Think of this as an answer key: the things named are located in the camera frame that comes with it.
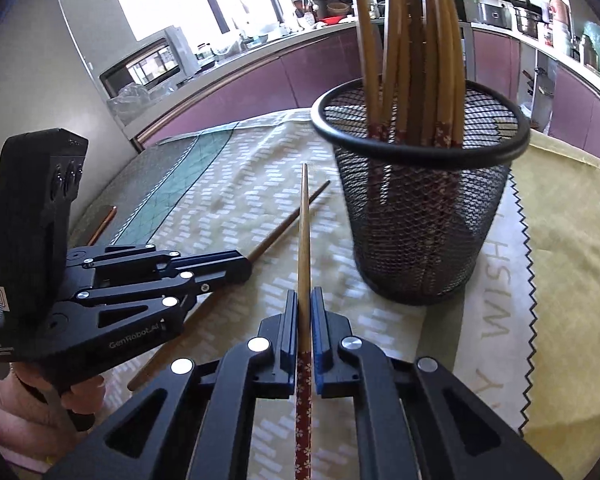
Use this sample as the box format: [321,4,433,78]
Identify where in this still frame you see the silver microwave oven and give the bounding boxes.
[98,25,202,99]

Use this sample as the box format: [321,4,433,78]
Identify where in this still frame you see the dark brown wooden chopstick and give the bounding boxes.
[127,180,332,392]

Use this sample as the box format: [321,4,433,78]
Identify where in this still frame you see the yellow cloth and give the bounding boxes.
[507,130,600,480]

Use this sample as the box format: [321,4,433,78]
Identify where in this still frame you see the pink kettle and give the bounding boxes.
[547,0,574,44]

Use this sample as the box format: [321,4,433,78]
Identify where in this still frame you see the bamboo chopstick red floral handle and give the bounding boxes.
[293,162,314,480]

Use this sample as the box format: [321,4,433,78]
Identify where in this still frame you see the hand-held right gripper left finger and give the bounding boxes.
[45,289,299,480]

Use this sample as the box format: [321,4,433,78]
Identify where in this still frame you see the bundle of bamboo chopsticks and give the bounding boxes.
[347,0,469,281]

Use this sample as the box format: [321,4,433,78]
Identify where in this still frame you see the beige green patterned tablecloth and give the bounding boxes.
[69,109,539,480]

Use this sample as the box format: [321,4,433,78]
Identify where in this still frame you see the black mesh utensil cup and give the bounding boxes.
[311,77,531,306]

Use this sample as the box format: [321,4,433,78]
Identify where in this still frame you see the silver rice cooker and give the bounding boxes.
[474,1,514,29]

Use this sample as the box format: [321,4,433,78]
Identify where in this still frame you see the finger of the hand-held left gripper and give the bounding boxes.
[45,272,214,366]
[66,244,254,286]

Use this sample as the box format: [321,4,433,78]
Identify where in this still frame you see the person's left hand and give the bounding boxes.
[9,362,107,415]

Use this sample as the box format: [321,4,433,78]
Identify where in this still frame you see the steel stock pot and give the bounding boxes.
[512,4,542,39]

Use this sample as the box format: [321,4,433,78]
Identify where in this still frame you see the reddish brown chopstick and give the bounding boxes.
[86,204,119,247]

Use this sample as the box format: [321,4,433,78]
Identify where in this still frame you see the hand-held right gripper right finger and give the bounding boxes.
[310,287,564,480]

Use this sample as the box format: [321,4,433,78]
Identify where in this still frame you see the pink lower kitchen cabinets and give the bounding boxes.
[134,20,600,162]

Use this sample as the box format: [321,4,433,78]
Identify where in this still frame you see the person's left forearm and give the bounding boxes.
[0,374,67,467]

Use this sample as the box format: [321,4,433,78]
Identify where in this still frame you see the clear plastic bag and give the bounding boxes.
[106,84,162,127]

